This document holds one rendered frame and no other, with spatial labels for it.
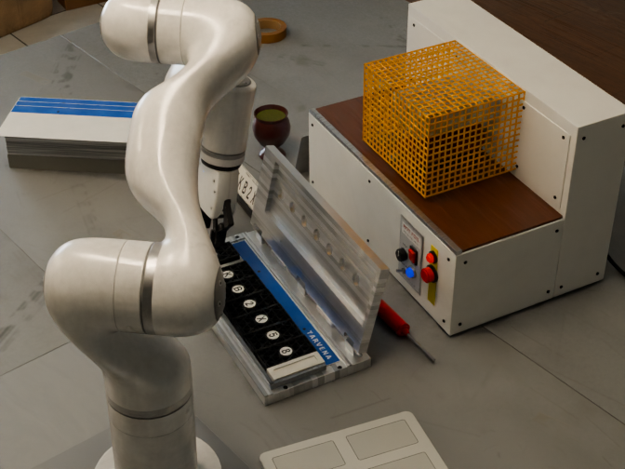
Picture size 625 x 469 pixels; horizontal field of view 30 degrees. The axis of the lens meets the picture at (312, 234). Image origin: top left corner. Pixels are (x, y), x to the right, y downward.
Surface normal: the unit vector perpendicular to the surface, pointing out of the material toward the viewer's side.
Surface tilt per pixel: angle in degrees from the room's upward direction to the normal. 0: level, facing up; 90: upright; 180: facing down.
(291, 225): 76
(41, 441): 0
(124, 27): 69
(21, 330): 0
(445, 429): 0
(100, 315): 91
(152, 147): 33
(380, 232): 90
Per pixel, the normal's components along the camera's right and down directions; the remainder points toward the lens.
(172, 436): 0.58, 0.48
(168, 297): -0.04, 0.08
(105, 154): -0.11, 0.59
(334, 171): -0.89, 0.28
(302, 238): -0.86, 0.08
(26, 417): 0.00, -0.81
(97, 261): -0.05, -0.49
